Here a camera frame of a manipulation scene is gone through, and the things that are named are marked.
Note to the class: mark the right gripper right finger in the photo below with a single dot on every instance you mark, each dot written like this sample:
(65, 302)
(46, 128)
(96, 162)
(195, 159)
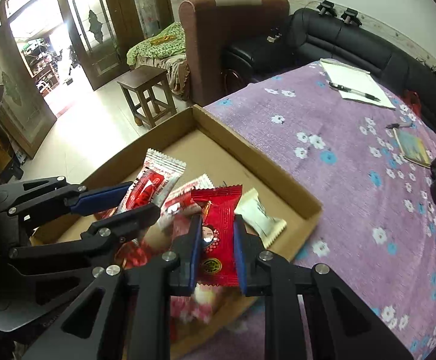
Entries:
(263, 273)

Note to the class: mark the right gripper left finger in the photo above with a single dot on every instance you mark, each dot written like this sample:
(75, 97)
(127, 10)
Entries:
(172, 273)

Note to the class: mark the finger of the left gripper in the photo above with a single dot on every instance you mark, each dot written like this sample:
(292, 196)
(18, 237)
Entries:
(122, 227)
(58, 198)

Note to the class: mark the cream white candy packet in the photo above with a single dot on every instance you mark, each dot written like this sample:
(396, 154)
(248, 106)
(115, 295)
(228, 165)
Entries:
(253, 213)

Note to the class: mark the white red snack packet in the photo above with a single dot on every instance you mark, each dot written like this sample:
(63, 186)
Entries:
(154, 182)

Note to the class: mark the red candy packet with face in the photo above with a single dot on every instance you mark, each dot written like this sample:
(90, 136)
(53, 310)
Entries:
(216, 263)

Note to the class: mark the large dark red snack bag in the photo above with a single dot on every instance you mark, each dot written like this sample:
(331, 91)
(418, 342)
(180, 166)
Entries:
(133, 253)

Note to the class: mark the pink snack bag far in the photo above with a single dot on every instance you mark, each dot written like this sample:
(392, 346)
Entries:
(201, 305)

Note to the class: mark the white red striped packet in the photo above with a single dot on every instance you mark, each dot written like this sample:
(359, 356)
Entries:
(180, 201)

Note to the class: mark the cardboard box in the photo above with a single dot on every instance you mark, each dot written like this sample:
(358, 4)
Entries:
(209, 147)

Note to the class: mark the wooden stool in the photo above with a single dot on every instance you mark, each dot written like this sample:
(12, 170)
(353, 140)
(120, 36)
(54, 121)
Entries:
(148, 95)

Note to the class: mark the purple floral tablecloth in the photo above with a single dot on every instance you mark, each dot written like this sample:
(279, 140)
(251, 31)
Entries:
(378, 226)

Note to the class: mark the green blanket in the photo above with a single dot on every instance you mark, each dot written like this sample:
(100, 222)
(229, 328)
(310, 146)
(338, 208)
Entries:
(167, 51)

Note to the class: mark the wooden glass door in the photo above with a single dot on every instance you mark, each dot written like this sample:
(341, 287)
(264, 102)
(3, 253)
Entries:
(101, 32)

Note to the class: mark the green booklet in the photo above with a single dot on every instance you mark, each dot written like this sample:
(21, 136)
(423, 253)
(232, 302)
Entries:
(412, 147)

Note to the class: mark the black pen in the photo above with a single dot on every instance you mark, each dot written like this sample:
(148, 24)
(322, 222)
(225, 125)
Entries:
(345, 89)

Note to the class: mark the white notepad papers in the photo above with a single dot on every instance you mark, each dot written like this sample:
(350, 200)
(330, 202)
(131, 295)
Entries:
(356, 78)

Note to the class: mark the brown armchair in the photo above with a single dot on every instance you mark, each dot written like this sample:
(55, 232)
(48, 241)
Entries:
(211, 25)

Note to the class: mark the black leather sofa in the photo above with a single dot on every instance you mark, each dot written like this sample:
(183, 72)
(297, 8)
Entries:
(306, 37)

